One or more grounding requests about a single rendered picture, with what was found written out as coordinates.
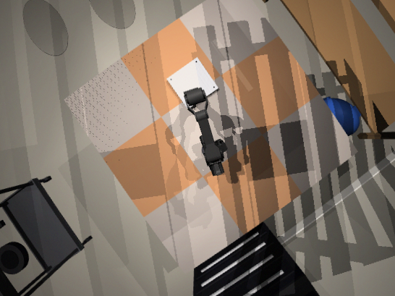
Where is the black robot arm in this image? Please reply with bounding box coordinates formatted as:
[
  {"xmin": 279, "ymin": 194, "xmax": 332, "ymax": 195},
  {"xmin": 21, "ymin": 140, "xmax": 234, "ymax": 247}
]
[{"xmin": 183, "ymin": 87, "xmax": 228, "ymax": 176}]

